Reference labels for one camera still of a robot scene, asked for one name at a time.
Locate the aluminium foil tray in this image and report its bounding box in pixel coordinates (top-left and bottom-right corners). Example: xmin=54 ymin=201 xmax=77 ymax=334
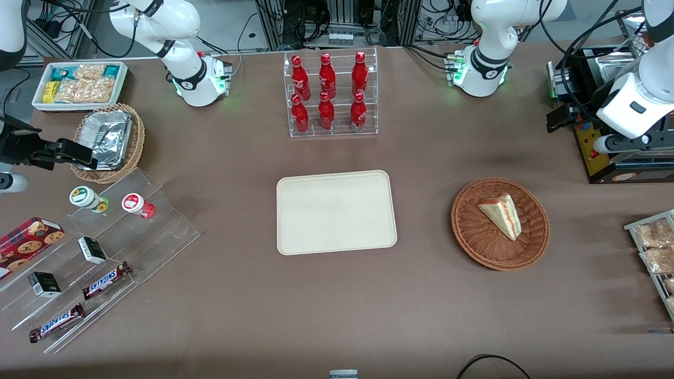
xmin=76 ymin=110 xmax=133 ymax=171

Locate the large clear cracker bag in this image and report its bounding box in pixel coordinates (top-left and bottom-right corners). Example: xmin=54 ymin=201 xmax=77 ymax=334
xmin=54 ymin=78 xmax=115 ymax=104

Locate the black food display warmer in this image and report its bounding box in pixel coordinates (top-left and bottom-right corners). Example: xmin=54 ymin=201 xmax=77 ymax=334
xmin=571 ymin=11 xmax=674 ymax=185

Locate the grey device with green light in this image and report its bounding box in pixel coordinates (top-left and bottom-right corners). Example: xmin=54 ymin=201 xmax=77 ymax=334
xmin=547 ymin=61 xmax=575 ymax=101

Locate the red cola bottle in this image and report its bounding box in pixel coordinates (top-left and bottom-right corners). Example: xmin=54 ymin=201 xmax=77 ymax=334
xmin=352 ymin=51 xmax=369 ymax=97
xmin=291 ymin=94 xmax=310 ymax=134
xmin=350 ymin=92 xmax=368 ymax=132
xmin=319 ymin=53 xmax=336 ymax=99
xmin=291 ymin=55 xmax=311 ymax=102
xmin=318 ymin=92 xmax=335 ymax=131

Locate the Snickers chocolate bar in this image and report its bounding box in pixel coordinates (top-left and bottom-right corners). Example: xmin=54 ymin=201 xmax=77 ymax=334
xmin=28 ymin=303 xmax=85 ymax=344
xmin=82 ymin=262 xmax=133 ymax=301

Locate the small clear cracker bag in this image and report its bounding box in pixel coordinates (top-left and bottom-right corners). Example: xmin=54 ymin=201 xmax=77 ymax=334
xmin=73 ymin=64 xmax=106 ymax=81

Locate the clear acrylic stepped shelf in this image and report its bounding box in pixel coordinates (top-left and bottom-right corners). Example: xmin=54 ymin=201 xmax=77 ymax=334
xmin=0 ymin=167 xmax=202 ymax=354

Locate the triangular sandwich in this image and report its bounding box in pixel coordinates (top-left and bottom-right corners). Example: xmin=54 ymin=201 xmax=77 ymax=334
xmin=477 ymin=193 xmax=523 ymax=242

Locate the green lid yogurt cup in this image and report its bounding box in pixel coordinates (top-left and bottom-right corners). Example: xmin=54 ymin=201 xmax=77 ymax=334
xmin=69 ymin=186 xmax=110 ymax=214

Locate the light wicker basket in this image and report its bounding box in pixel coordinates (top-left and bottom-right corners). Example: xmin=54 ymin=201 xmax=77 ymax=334
xmin=70 ymin=103 xmax=146 ymax=184

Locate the tray of packaged crackers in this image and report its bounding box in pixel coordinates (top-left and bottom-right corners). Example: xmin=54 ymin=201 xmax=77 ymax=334
xmin=623 ymin=210 xmax=674 ymax=322

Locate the cream plastic serving tray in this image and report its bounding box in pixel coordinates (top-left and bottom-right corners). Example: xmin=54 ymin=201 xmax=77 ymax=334
xmin=276 ymin=169 xmax=398 ymax=256

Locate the clear acrylic bottle rack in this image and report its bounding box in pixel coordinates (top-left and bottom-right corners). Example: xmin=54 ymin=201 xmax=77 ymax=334
xmin=283 ymin=47 xmax=379 ymax=139

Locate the small black carton box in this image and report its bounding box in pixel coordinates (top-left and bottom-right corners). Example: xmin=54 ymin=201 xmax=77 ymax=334
xmin=27 ymin=271 xmax=63 ymax=298
xmin=77 ymin=236 xmax=108 ymax=265

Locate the red lid yogurt cup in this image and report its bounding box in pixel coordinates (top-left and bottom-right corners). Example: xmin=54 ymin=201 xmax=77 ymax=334
xmin=121 ymin=193 xmax=156 ymax=220

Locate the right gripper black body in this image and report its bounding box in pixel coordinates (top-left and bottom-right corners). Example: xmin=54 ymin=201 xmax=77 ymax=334
xmin=0 ymin=133 xmax=42 ymax=165

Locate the aluminium equipment frame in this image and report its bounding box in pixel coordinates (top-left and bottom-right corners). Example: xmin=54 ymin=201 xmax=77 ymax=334
xmin=255 ymin=0 xmax=422 ymax=51

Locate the brown wicker basket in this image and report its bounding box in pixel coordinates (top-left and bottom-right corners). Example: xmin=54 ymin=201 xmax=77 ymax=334
xmin=451 ymin=178 xmax=550 ymax=272

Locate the red chocolate cookie box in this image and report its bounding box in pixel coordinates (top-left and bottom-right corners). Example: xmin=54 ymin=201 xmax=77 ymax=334
xmin=0 ymin=216 xmax=66 ymax=280

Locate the white plastic snack bin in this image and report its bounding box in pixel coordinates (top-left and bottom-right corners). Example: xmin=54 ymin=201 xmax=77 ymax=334
xmin=32 ymin=61 xmax=129 ymax=114

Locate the black looped cable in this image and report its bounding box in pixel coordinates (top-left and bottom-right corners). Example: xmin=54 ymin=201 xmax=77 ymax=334
xmin=455 ymin=354 xmax=532 ymax=379

